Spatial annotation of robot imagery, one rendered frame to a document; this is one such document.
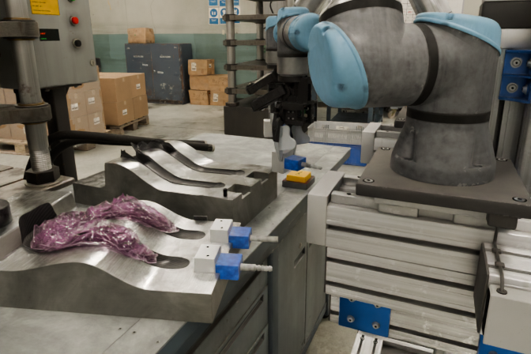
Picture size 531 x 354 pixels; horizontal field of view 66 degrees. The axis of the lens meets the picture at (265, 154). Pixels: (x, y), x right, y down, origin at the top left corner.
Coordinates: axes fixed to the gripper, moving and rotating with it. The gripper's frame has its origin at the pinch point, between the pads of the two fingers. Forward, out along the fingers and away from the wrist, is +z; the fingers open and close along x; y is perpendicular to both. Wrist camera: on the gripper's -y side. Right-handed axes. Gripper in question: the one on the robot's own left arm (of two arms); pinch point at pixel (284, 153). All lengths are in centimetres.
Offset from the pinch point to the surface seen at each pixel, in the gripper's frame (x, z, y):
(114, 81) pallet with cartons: 238, 24, -396
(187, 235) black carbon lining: -32.9, 10.1, -3.0
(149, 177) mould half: -22.4, 4.9, -26.0
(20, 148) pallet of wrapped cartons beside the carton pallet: 122, 87, -412
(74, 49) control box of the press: 4, -25, -94
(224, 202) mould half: -20.7, 7.1, -3.2
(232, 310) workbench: -23.0, 33.0, 0.0
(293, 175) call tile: 15.0, 11.5, -6.0
